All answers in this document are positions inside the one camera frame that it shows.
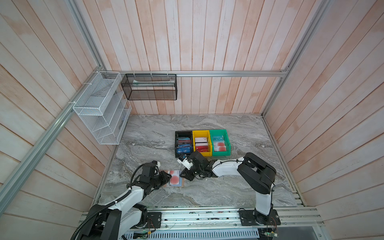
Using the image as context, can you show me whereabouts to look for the white wire mesh shelf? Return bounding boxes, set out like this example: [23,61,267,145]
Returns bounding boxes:
[73,71,132,145]

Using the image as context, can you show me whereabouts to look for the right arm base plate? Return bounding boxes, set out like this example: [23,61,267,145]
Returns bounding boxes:
[238,209,281,226]

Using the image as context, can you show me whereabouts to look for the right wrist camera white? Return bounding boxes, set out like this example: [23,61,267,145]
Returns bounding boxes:
[177,155,194,170]

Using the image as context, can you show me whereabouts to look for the tan leather card holder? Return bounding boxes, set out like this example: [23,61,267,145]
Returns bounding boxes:
[164,170,184,188]

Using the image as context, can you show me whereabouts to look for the clear cards with red circles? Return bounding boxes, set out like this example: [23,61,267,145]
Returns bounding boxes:
[212,136,227,152]

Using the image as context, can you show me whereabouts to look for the green plastic bin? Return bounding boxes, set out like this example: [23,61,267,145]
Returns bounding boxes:
[210,129,231,156]

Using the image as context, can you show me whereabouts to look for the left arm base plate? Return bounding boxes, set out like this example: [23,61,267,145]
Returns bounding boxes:
[132,212,162,229]

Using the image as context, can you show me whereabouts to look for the white card with red circle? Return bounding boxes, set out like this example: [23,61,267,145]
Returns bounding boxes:
[170,170,182,187]

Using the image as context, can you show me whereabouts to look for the red and white cards stack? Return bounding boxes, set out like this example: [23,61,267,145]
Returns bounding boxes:
[194,137,210,153]

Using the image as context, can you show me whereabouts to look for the black wire mesh basket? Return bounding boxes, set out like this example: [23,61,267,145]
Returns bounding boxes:
[121,73,178,101]

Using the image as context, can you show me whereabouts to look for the yellow plastic bin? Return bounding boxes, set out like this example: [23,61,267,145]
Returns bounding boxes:
[193,130,213,157]

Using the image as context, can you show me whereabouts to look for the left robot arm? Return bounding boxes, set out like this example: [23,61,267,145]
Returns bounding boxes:
[71,161,172,240]

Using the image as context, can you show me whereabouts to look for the aluminium front rail frame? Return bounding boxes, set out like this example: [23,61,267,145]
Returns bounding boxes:
[76,206,326,240]

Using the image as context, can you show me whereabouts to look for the blue VIP cards stack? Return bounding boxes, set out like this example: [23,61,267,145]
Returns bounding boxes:
[176,138,193,154]

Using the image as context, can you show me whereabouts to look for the black plastic bin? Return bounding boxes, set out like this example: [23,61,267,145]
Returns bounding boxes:
[175,131,194,158]

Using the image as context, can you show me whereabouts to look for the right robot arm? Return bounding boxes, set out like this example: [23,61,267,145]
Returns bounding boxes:
[178,152,277,226]

